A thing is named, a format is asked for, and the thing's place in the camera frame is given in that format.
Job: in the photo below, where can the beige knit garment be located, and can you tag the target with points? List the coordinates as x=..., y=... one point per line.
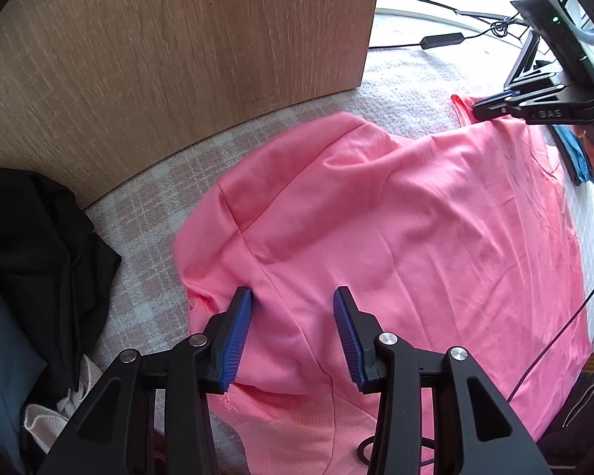
x=44, y=425

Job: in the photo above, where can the pink plaid blanket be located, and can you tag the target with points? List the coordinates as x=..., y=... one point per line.
x=143, y=208

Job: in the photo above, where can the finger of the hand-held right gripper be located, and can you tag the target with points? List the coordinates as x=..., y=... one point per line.
x=495, y=108
x=524, y=86

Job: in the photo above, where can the person's black jacket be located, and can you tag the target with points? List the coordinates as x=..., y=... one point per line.
x=584, y=420

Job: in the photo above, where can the light wooden board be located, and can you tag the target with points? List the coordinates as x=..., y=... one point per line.
x=178, y=59

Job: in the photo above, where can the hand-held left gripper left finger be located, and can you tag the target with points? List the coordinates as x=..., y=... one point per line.
x=235, y=341

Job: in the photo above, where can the blue folded garment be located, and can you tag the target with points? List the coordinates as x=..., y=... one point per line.
x=576, y=158

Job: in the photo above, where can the black garment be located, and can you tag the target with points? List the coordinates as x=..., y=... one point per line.
x=39, y=237

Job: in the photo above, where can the pink t-shirt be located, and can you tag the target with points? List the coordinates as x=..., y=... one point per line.
x=376, y=208

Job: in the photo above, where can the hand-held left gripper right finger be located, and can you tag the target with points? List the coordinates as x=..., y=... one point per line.
x=349, y=341

